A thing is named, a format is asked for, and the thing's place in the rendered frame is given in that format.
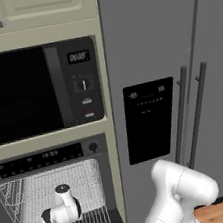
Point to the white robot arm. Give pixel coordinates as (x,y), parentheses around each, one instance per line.
(182,187)

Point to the black microwave oven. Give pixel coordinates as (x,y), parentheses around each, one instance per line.
(79,88)

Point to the black oven knob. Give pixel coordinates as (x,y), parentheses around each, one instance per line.
(93,147)

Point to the grey built-in oven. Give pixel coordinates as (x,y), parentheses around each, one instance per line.
(105,171)

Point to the grey fridge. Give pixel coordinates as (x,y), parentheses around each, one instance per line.
(134,46)

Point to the grey fridge door with dispenser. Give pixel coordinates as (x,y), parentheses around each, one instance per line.
(140,45)

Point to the black microwave door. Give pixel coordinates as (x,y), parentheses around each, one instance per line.
(17,97)

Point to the plain grey fridge door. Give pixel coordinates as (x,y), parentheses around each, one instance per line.
(219,67)

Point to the cream cupboard door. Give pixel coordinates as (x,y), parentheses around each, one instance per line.
(47,8)

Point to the cream tall cabinet frame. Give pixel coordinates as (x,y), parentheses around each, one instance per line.
(103,84)

